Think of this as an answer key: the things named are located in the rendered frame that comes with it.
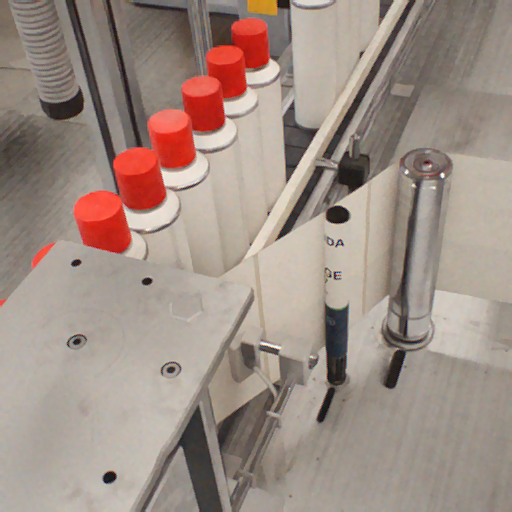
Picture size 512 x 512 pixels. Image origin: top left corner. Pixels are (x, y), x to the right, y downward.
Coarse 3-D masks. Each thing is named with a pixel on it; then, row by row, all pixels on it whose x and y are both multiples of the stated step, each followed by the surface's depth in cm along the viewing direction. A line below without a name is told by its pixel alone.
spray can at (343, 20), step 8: (344, 0) 82; (344, 8) 83; (344, 16) 84; (344, 24) 85; (344, 32) 85; (344, 40) 86; (344, 48) 87; (344, 56) 87; (344, 64) 88; (344, 72) 89; (344, 80) 90; (336, 88) 90; (336, 96) 91
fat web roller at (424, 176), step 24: (408, 168) 51; (432, 168) 51; (408, 192) 52; (432, 192) 51; (408, 216) 53; (432, 216) 53; (408, 240) 55; (432, 240) 54; (408, 264) 56; (432, 264) 56; (408, 288) 58; (432, 288) 59; (408, 312) 60; (384, 336) 64; (408, 336) 62; (432, 336) 63
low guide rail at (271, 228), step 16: (400, 0) 104; (384, 32) 97; (368, 48) 94; (368, 64) 93; (352, 80) 89; (352, 96) 88; (336, 112) 84; (320, 128) 82; (336, 128) 85; (320, 144) 80; (304, 160) 78; (304, 176) 77; (288, 192) 74; (288, 208) 74; (272, 224) 71; (256, 240) 69; (272, 240) 71
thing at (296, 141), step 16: (384, 0) 112; (384, 16) 108; (400, 16) 108; (384, 48) 101; (368, 80) 95; (288, 112) 91; (352, 112) 90; (288, 128) 89; (288, 144) 86; (304, 144) 86; (336, 144) 86; (288, 160) 84; (288, 176) 82; (304, 192) 80; (288, 224) 76
